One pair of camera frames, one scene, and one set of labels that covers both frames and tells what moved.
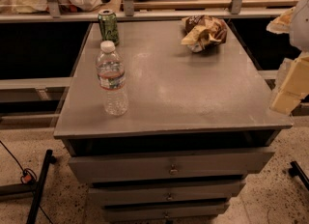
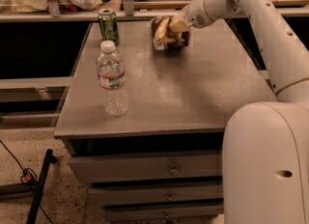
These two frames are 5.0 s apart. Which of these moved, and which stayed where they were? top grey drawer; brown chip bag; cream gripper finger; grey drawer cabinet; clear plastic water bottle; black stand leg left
Moved: cream gripper finger; brown chip bag
Stayed: black stand leg left; top grey drawer; clear plastic water bottle; grey drawer cabinet
